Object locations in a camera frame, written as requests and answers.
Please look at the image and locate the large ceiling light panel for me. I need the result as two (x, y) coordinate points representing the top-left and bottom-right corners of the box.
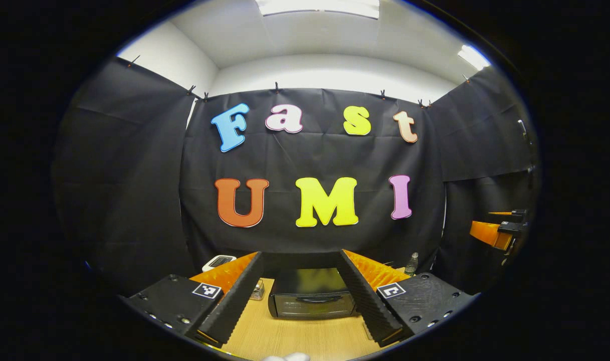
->
(255, 0), (380, 20)

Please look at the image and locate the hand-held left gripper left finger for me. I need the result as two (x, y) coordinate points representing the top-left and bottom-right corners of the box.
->
(119, 251), (264, 348)

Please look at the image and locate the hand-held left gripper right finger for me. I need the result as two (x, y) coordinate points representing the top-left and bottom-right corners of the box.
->
(335, 249), (481, 348)

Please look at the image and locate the white toaster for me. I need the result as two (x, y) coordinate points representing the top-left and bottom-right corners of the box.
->
(202, 255), (238, 273)

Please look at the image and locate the small ceiling light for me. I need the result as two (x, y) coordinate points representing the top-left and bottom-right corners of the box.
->
(458, 44), (491, 71)

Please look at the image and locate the black electric oven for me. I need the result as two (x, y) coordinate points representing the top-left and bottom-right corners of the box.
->
(268, 267), (358, 320)

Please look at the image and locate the black backdrop cloth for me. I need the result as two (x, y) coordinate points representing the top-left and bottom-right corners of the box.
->
(52, 55), (541, 296)

